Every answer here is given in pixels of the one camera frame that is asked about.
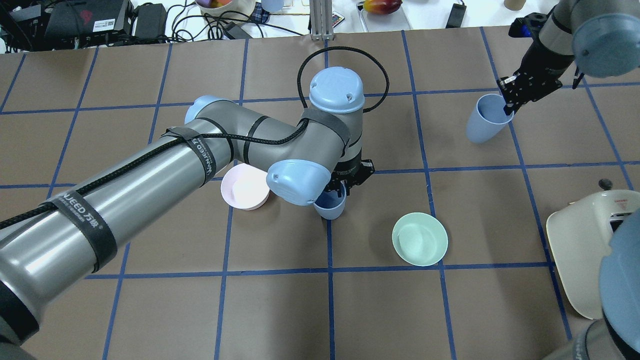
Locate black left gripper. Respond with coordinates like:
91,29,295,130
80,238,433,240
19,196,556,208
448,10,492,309
325,150,376,197

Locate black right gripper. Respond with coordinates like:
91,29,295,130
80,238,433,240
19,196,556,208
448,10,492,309
496,42,573,116

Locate blue cup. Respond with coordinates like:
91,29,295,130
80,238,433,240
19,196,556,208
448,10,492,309
465,93,515,144
313,182,346,221

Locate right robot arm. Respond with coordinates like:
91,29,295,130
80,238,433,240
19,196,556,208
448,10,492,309
496,0,640,116

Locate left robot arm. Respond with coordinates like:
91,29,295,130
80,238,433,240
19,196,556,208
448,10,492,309
0,66,375,360

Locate pink bowl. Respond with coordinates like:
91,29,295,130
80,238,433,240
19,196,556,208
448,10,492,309
221,163,270,211

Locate green bowl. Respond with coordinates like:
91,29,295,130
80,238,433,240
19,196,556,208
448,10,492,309
391,212,450,267

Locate cream white toaster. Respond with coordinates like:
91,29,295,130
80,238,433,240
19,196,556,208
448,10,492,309
545,189,640,320

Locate red yellow mango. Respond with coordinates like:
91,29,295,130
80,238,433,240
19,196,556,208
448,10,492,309
362,0,403,15

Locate small remote control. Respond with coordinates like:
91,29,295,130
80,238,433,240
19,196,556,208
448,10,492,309
331,10,346,29

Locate white bowl with fruit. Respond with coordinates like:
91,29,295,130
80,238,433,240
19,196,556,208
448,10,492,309
195,0,256,20

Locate black power adapter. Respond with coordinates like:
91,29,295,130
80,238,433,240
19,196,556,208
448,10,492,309
134,3,167,44

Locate black electronics box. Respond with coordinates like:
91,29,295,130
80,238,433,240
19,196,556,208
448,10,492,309
0,0,135,51

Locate aluminium frame post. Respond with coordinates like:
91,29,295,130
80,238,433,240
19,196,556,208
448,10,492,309
309,0,335,41

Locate black cable bundle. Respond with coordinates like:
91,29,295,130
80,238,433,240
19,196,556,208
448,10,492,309
165,0,306,43

